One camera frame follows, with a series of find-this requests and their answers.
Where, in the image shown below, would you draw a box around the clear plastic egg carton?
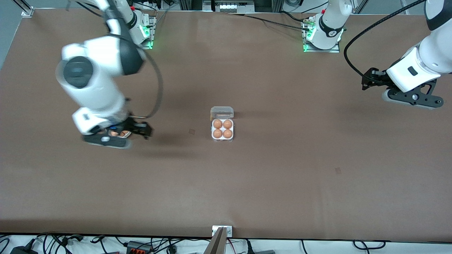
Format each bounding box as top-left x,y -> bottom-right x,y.
210,107 -> 234,142

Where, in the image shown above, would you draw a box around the black box orange connectors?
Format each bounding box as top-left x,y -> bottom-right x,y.
126,241 -> 155,254

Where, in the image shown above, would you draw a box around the white round bowl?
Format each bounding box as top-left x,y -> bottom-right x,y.
106,129 -> 132,139

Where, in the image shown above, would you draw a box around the grey power strip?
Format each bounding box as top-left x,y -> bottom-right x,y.
203,0 -> 255,14

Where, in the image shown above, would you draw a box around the aluminium corner profile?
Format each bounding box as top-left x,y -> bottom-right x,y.
14,0 -> 34,17

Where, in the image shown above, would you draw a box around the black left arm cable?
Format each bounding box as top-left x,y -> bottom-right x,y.
344,0 -> 426,81

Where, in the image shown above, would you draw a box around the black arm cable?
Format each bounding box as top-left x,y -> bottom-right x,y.
344,0 -> 426,81
129,49 -> 165,120

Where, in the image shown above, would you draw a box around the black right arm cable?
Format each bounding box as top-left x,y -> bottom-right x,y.
129,49 -> 165,120

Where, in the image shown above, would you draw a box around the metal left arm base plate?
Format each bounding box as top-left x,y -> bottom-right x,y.
302,18 -> 341,53

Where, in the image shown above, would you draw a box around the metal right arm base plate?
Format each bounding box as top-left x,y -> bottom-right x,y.
136,16 -> 155,50

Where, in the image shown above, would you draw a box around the thick black cable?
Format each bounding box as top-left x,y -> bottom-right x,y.
281,11 -> 306,22

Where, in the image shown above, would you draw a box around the thin black cable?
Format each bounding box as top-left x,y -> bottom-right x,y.
230,13 -> 308,31

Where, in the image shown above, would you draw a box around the small metal bracket plate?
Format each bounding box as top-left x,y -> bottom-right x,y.
212,225 -> 233,237

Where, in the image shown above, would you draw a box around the aluminium camera beam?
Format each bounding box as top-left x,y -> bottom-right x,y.
204,227 -> 227,254

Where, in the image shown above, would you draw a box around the looped black cable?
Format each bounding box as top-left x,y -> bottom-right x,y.
353,240 -> 386,249

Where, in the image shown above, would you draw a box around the black plug with cable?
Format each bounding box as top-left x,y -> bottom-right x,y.
244,240 -> 276,254

